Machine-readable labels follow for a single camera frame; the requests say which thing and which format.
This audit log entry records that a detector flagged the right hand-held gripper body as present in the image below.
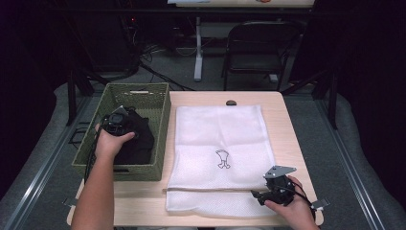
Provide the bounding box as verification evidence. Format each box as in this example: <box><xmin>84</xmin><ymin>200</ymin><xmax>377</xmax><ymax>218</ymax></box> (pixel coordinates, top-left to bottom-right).
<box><xmin>262</xmin><ymin>165</ymin><xmax>297</xmax><ymax>207</ymax></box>

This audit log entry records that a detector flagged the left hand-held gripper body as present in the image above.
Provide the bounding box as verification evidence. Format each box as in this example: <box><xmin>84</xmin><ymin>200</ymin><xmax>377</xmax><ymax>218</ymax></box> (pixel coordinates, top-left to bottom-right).
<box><xmin>101</xmin><ymin>104</ymin><xmax>132</xmax><ymax>137</ymax></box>

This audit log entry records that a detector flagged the black garment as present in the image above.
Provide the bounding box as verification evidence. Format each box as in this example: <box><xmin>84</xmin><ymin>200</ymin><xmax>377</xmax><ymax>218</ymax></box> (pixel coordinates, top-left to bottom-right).
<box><xmin>113</xmin><ymin>106</ymin><xmax>156</xmax><ymax>166</ymax></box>

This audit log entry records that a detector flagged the green woven basket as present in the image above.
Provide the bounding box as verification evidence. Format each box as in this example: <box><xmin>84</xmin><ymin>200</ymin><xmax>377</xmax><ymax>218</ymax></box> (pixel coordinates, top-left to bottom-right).
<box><xmin>71</xmin><ymin>81</ymin><xmax>172</xmax><ymax>182</ymax></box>

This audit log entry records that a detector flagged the white mesh laundry bag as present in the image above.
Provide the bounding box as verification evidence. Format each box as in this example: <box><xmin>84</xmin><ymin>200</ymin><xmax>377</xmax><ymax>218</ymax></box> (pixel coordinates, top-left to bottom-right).
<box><xmin>165</xmin><ymin>104</ymin><xmax>277</xmax><ymax>219</ymax></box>

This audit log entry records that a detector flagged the person's left hand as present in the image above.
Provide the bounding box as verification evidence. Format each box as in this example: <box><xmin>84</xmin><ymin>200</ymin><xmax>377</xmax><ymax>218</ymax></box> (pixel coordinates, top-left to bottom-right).
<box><xmin>94</xmin><ymin>124</ymin><xmax>136</xmax><ymax>159</ymax></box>

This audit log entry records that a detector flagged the person's right hand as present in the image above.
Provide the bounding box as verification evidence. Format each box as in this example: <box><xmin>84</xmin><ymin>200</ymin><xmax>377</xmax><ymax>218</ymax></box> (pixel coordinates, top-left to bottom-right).
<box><xmin>263</xmin><ymin>175</ymin><xmax>320</xmax><ymax>230</ymax></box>

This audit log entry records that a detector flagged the grey tape strip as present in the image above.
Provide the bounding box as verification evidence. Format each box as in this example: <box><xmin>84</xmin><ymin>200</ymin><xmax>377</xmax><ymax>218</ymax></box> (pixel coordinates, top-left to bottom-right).
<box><xmin>310</xmin><ymin>197</ymin><xmax>331</xmax><ymax>211</ymax></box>
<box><xmin>62</xmin><ymin>196</ymin><xmax>79</xmax><ymax>208</ymax></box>

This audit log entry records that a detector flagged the black metal stand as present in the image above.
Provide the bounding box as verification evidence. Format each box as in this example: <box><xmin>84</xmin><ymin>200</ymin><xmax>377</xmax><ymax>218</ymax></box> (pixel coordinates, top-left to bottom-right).
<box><xmin>281</xmin><ymin>68</ymin><xmax>339</xmax><ymax>130</ymax></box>
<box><xmin>65</xmin><ymin>68</ymin><xmax>109</xmax><ymax>127</ymax></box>

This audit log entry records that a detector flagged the white desk leg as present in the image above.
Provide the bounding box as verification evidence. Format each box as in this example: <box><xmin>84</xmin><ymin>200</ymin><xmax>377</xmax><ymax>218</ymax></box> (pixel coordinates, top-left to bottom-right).
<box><xmin>193</xmin><ymin>16</ymin><xmax>204</xmax><ymax>82</ymax></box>

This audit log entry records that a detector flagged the black folding chair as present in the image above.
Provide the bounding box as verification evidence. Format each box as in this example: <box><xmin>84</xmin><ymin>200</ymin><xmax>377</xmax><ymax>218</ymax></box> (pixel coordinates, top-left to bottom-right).
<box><xmin>221</xmin><ymin>20</ymin><xmax>305</xmax><ymax>92</ymax></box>

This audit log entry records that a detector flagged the right hand-held gripper cable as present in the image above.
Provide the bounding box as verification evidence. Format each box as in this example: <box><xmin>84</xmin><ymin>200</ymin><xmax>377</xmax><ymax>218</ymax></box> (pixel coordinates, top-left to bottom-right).
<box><xmin>285</xmin><ymin>185</ymin><xmax>317</xmax><ymax>221</ymax></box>

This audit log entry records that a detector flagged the thin black cable loop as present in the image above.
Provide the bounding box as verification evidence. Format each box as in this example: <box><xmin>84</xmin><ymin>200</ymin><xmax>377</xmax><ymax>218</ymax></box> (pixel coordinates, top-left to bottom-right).
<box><xmin>68</xmin><ymin>121</ymin><xmax>94</xmax><ymax>145</ymax></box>

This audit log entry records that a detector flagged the thick black floor cable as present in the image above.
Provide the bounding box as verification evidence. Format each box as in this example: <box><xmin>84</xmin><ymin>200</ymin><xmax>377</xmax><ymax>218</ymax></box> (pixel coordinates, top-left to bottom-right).
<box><xmin>138</xmin><ymin>61</ymin><xmax>195</xmax><ymax>92</ymax></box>

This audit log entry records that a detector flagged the aluminium rail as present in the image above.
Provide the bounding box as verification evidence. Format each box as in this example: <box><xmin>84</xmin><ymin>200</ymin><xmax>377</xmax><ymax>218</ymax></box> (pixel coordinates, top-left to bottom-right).
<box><xmin>3</xmin><ymin>95</ymin><xmax>94</xmax><ymax>230</ymax></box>
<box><xmin>314</xmin><ymin>95</ymin><xmax>384</xmax><ymax>230</ymax></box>

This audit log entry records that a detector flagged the tangle of floor cables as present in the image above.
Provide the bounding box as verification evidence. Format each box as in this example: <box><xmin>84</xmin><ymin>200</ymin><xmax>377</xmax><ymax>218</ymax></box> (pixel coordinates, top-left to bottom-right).
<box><xmin>140</xmin><ymin>42</ymin><xmax>167</xmax><ymax>65</ymax></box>

